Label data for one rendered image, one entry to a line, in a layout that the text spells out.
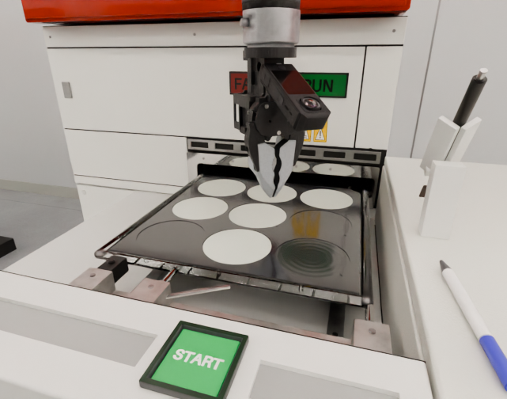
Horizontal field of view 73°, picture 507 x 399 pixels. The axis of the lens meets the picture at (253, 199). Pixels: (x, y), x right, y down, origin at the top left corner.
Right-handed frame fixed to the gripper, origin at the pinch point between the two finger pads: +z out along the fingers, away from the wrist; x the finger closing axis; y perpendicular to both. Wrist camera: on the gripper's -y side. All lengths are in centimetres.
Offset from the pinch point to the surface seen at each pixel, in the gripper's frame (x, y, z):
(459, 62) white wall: -163, 88, -15
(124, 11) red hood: 13, 40, -27
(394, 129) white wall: -142, 107, 22
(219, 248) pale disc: 10.0, -2.1, 6.5
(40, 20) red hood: 30, 55, -26
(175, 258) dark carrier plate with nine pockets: 16.3, -1.9, 6.4
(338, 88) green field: -22.1, 14.5, -13.0
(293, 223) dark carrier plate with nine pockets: -3.8, 0.3, 6.6
